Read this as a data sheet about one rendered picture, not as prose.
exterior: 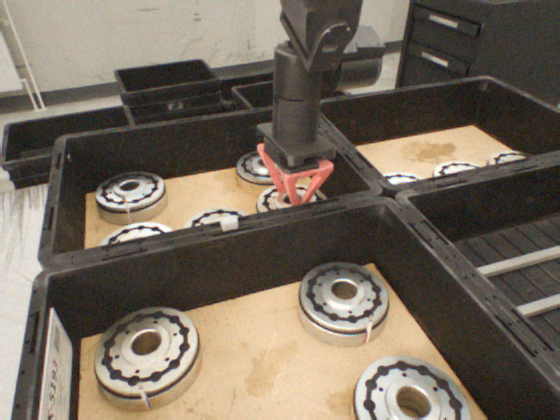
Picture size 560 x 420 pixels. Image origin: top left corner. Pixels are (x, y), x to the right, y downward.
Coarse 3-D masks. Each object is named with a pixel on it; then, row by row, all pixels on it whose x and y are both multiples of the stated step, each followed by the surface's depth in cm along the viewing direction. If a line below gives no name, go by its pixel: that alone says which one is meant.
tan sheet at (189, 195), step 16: (192, 176) 74; (208, 176) 74; (224, 176) 74; (176, 192) 70; (192, 192) 70; (208, 192) 70; (224, 192) 70; (240, 192) 70; (96, 208) 66; (176, 208) 66; (192, 208) 66; (208, 208) 66; (240, 208) 66; (96, 224) 63; (112, 224) 63; (160, 224) 63; (176, 224) 63; (96, 240) 60
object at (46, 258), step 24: (168, 120) 68; (192, 120) 68; (336, 144) 62; (360, 168) 57; (48, 192) 52; (360, 192) 52; (48, 216) 48; (264, 216) 48; (48, 240) 45; (144, 240) 45; (48, 264) 42
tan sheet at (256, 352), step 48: (288, 288) 53; (96, 336) 47; (240, 336) 47; (288, 336) 47; (384, 336) 47; (96, 384) 43; (192, 384) 43; (240, 384) 43; (288, 384) 43; (336, 384) 43
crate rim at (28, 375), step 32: (256, 224) 47; (288, 224) 48; (416, 224) 47; (96, 256) 43; (128, 256) 43; (448, 256) 43; (32, 288) 40; (32, 320) 37; (32, 352) 36; (32, 384) 32; (32, 416) 30
